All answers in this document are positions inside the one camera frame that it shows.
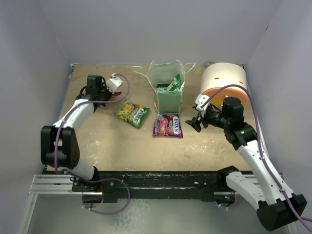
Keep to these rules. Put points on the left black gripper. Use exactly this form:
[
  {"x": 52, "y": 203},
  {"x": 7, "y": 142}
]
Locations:
[{"x": 109, "y": 94}]

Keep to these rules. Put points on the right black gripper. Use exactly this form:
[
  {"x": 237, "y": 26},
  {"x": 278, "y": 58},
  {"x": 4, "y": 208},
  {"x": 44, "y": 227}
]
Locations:
[{"x": 201, "y": 117}]

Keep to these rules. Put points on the white round drawer box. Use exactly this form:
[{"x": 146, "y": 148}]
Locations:
[{"x": 221, "y": 74}]

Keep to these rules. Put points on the yellow green Fox's candy bag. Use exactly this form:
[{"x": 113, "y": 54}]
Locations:
[{"x": 132, "y": 113}]

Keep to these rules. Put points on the green snack packet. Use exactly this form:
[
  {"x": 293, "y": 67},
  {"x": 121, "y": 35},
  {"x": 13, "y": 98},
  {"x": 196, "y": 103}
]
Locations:
[
  {"x": 175, "y": 85},
  {"x": 162, "y": 85}
]

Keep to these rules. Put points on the purple Fox's candy bag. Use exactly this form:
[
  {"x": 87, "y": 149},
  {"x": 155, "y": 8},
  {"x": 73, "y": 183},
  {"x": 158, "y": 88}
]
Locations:
[{"x": 167, "y": 126}]

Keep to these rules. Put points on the green paper bag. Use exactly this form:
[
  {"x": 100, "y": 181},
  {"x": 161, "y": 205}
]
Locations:
[{"x": 165, "y": 102}]

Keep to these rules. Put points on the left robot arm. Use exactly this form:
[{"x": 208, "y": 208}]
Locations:
[{"x": 58, "y": 142}]

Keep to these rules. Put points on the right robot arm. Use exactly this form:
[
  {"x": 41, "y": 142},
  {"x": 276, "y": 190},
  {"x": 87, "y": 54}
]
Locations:
[{"x": 275, "y": 202}]

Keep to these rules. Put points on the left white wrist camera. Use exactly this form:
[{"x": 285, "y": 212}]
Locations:
[{"x": 113, "y": 83}]

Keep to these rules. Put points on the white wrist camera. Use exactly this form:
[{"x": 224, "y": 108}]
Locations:
[
  {"x": 113, "y": 83},
  {"x": 201, "y": 103}
]

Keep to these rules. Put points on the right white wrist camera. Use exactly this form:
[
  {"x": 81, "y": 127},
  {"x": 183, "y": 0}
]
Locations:
[{"x": 201, "y": 103}]

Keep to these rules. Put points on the black base frame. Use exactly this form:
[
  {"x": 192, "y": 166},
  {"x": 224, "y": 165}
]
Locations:
[{"x": 110, "y": 186}]

